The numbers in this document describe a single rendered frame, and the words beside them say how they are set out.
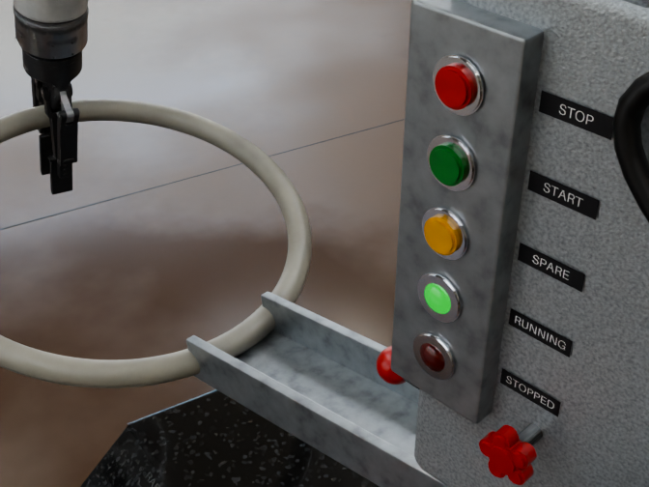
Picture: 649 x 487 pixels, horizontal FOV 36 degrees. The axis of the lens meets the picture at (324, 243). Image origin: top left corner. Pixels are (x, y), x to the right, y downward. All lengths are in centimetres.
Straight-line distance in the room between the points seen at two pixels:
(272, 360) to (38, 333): 166
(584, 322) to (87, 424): 193
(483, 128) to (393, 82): 332
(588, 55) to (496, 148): 8
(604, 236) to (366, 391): 53
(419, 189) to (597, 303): 13
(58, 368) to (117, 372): 6
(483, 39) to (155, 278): 235
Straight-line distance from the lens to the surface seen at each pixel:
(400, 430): 101
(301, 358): 112
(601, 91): 55
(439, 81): 58
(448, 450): 77
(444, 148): 60
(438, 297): 66
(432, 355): 69
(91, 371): 110
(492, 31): 56
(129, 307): 277
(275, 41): 424
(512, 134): 57
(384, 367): 82
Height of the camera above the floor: 171
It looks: 35 degrees down
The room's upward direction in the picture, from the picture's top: straight up
